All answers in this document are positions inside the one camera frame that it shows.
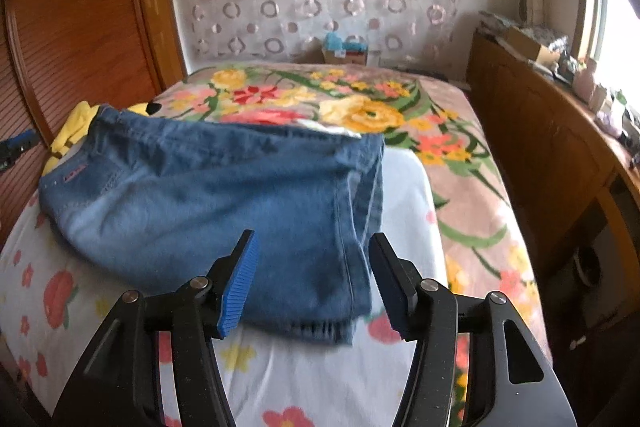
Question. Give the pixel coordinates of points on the blue toy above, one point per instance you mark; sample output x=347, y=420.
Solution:
x=337, y=41

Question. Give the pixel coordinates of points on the colourful floral blanket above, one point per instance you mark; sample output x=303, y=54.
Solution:
x=450, y=187

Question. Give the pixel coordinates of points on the white crinkled sheet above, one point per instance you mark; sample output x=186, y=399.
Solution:
x=330, y=128

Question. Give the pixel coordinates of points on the white flower-print bed sheet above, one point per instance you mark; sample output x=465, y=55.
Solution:
x=310, y=382

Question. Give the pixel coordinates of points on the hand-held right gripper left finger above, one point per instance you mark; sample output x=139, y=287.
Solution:
x=240, y=287

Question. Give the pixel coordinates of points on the window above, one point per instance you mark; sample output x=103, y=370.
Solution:
x=620, y=32

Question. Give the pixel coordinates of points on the stack of papers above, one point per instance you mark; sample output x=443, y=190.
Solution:
x=490, y=23

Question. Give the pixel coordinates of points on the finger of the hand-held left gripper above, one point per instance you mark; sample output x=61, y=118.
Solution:
x=25, y=138

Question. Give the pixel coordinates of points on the yellow plush toy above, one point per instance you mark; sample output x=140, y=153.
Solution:
x=75, y=127

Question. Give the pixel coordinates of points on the dark oval wall ornament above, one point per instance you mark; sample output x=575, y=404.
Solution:
x=523, y=7

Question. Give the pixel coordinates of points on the blue denim pants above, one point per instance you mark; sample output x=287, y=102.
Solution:
x=200, y=187

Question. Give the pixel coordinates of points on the small cardboard box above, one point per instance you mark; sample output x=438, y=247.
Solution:
x=340, y=58

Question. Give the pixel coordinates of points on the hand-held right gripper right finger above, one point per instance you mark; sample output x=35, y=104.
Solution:
x=395, y=292

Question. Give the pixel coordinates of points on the open cardboard box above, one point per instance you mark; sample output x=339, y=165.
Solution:
x=525, y=42

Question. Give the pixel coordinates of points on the wooden side cabinet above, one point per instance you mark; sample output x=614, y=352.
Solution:
x=540, y=127

